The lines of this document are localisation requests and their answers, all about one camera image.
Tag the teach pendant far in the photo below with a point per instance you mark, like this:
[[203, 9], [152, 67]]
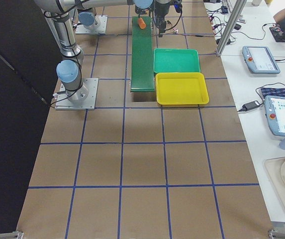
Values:
[[259, 60]]

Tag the blue patterned cloth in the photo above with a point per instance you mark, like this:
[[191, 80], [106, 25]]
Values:
[[279, 92]]

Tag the beige tray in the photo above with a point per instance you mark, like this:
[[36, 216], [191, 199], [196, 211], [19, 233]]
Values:
[[281, 184]]

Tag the green plastic tray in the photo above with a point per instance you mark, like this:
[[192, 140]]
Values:
[[167, 60]]

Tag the yellow plastic tray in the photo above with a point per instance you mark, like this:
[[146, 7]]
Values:
[[186, 88]]

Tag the plain orange cylinder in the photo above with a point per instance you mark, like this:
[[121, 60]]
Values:
[[141, 23]]

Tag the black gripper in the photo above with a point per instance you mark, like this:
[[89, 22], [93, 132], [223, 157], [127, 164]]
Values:
[[160, 15]]

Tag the black power adapter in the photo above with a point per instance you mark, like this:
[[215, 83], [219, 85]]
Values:
[[250, 106]]

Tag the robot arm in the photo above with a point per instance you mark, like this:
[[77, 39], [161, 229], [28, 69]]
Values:
[[69, 70]]

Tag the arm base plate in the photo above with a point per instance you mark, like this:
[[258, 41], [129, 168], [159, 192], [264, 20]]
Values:
[[82, 99], [91, 24]]

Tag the aluminium frame post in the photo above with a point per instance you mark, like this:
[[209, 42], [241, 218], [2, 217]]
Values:
[[238, 7]]

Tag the teach pendant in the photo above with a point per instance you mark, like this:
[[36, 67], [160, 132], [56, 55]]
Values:
[[259, 60], [275, 114]]

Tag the teach pendant near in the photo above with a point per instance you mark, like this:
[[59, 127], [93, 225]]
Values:
[[275, 114]]

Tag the green conveyor belt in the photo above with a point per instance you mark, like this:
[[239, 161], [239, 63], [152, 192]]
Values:
[[142, 71]]

